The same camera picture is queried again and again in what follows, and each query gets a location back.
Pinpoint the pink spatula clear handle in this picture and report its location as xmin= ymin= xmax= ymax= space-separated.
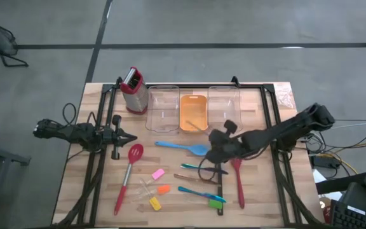
xmin=142 ymin=168 xmax=166 ymax=188

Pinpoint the orange spatula clear handle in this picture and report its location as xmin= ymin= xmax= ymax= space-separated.
xmin=133 ymin=184 xmax=172 ymax=197

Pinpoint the black power adapter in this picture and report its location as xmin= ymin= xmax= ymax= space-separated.
xmin=311 ymin=155 xmax=342 ymax=170

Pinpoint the blue iridescent cutlery piece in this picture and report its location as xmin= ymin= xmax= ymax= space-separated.
xmin=177 ymin=186 xmax=227 ymax=204

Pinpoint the black desk device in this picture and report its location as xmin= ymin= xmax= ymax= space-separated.
xmin=341 ymin=183 xmax=366 ymax=211

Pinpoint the copper coloured cutlery piece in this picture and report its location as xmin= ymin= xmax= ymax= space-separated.
xmin=173 ymin=173 xmax=220 ymax=185

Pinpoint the clear plastic bag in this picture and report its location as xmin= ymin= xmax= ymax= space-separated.
xmin=273 ymin=87 xmax=297 ymax=111

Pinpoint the red steel box grater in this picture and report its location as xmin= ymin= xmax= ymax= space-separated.
xmin=119 ymin=66 xmax=150 ymax=115

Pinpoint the orange plastic bin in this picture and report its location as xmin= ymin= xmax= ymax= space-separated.
xmin=179 ymin=94 xmax=209 ymax=134

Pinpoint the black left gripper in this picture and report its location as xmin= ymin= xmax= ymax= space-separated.
xmin=100 ymin=114 xmax=139 ymax=160

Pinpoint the black monitor base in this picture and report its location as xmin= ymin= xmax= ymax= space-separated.
xmin=315 ymin=172 xmax=366 ymax=195

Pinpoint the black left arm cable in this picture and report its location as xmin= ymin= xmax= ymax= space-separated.
xmin=62 ymin=102 xmax=78 ymax=128

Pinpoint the blue silicone spoon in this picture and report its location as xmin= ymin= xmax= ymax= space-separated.
xmin=154 ymin=141 xmax=210 ymax=157

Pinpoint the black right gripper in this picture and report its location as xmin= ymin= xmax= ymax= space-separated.
xmin=205 ymin=120 xmax=254 ymax=163

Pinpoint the red silicone slotted spatula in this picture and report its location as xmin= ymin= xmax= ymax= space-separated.
xmin=230 ymin=157 xmax=246 ymax=210

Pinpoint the teal iridescent cutlery piece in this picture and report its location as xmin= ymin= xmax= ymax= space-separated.
xmin=180 ymin=163 xmax=229 ymax=175

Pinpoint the white paper sheet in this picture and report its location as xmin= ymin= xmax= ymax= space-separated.
xmin=312 ymin=170 xmax=343 ymax=202

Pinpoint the yellow spatula clear handle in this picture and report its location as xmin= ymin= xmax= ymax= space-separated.
xmin=139 ymin=178 xmax=162 ymax=211

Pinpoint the black keyboard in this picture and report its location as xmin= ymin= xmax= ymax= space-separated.
xmin=329 ymin=199 xmax=366 ymax=229

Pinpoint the clear plastic bin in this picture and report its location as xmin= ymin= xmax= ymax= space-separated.
xmin=207 ymin=85 xmax=243 ymax=133
xmin=144 ymin=85 xmax=181 ymax=133

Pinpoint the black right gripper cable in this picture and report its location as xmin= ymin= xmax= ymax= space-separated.
xmin=197 ymin=156 xmax=222 ymax=184

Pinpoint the black aluminium table frame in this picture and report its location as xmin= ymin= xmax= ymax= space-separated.
xmin=55 ymin=76 xmax=327 ymax=228

